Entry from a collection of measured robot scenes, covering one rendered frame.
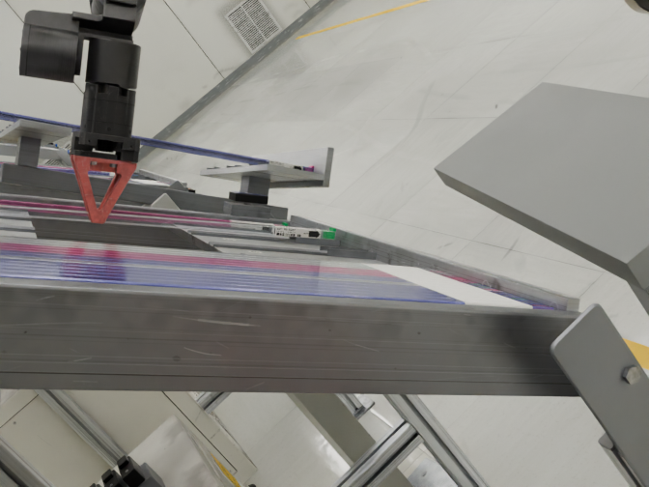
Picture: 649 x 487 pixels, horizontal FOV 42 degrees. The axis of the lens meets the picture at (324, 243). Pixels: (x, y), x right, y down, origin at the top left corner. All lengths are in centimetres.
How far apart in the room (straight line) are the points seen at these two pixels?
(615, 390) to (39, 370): 38
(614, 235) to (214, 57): 802
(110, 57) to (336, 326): 51
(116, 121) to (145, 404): 120
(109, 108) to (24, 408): 119
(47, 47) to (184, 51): 785
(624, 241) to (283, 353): 51
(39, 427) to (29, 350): 155
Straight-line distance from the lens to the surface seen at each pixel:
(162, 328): 52
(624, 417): 64
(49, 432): 208
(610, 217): 102
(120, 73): 97
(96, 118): 97
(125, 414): 208
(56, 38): 98
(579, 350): 60
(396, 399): 141
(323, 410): 157
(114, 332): 52
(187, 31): 884
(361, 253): 96
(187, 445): 118
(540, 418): 181
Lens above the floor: 108
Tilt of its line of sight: 19 degrees down
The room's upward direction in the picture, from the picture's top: 38 degrees counter-clockwise
